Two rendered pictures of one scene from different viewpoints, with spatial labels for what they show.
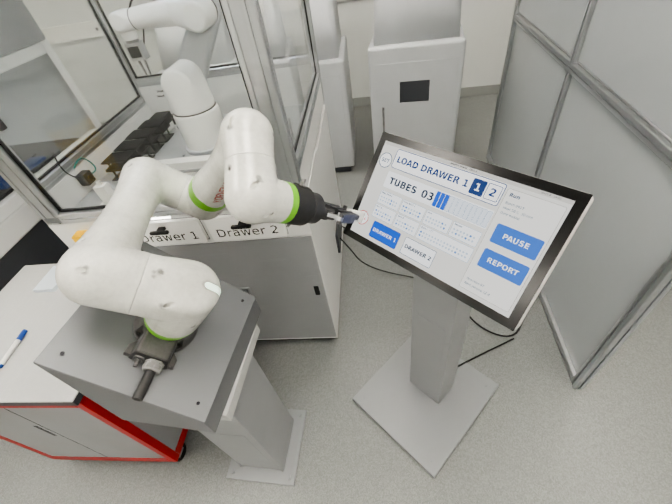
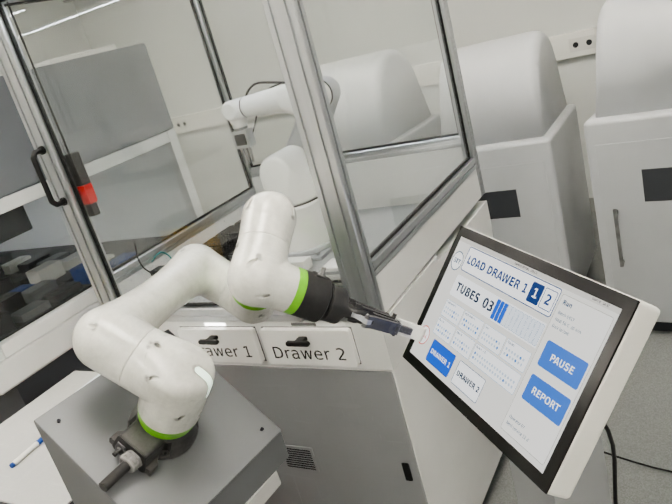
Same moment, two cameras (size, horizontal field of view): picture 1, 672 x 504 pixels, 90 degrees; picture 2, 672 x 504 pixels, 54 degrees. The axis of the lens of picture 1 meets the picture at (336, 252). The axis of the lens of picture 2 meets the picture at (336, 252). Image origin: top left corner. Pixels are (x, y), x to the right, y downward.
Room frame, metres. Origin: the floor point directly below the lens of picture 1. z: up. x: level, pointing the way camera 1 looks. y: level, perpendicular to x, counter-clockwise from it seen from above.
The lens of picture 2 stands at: (-0.43, -0.46, 1.67)
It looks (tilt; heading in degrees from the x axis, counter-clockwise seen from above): 19 degrees down; 23
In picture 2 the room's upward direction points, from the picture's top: 16 degrees counter-clockwise
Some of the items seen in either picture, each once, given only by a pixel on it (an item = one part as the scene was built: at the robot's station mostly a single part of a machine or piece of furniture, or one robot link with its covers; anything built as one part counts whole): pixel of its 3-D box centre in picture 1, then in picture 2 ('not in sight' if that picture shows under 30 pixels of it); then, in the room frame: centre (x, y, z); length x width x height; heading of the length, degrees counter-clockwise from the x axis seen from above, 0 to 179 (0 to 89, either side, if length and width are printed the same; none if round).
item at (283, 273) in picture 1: (247, 237); (346, 387); (1.53, 0.48, 0.40); 1.03 x 0.95 x 0.80; 80
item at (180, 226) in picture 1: (167, 232); (219, 344); (1.07, 0.62, 0.87); 0.29 x 0.02 x 0.11; 80
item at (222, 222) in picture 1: (246, 226); (308, 346); (1.01, 0.31, 0.87); 0.29 x 0.02 x 0.11; 80
